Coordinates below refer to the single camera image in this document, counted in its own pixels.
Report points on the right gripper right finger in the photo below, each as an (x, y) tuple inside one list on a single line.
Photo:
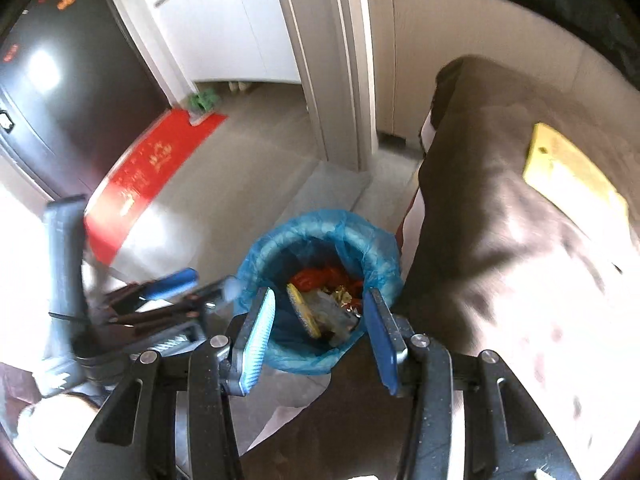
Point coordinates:
[(388, 343)]

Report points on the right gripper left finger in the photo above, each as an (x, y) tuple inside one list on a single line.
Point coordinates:
[(248, 347)]

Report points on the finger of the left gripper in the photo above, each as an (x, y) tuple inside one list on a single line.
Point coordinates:
[(133, 296), (190, 306)]

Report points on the gold-lined paper cup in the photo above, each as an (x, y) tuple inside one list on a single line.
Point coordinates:
[(303, 312)]

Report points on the red snack bag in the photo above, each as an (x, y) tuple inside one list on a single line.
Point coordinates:
[(335, 281)]

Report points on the yellow snack package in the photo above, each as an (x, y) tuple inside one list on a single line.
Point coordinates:
[(558, 170)]

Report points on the blue-lined trash bin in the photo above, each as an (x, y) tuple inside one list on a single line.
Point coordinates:
[(328, 250)]

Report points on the red door mat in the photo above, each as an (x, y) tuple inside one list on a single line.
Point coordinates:
[(138, 177)]

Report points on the green potted plant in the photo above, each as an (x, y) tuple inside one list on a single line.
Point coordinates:
[(204, 101)]

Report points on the dark entrance door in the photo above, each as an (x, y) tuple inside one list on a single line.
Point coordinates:
[(75, 91)]

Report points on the white cabinet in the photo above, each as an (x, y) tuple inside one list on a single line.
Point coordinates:
[(185, 42)]

